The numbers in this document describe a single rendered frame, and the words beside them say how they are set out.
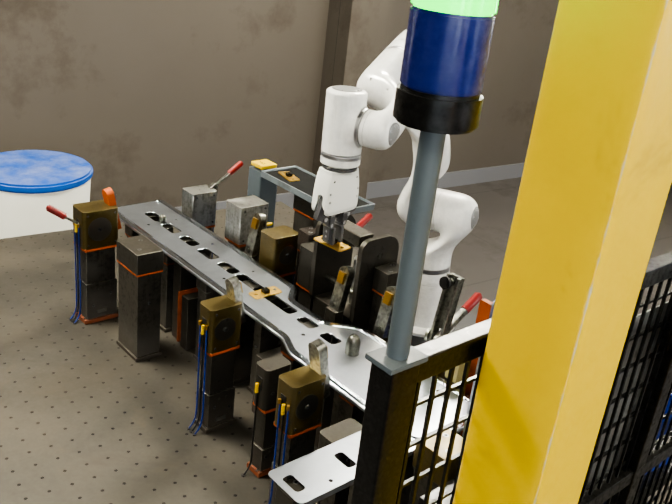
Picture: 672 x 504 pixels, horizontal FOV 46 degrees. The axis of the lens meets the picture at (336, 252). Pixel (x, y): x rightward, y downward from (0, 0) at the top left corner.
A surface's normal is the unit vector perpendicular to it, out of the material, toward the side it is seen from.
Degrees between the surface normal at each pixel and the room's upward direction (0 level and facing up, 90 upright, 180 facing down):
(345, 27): 90
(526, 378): 90
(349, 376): 0
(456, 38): 90
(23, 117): 90
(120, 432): 0
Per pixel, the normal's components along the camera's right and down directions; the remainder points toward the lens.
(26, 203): 0.19, 0.47
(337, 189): 0.62, 0.37
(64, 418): 0.11, -0.91
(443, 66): -0.18, 0.38
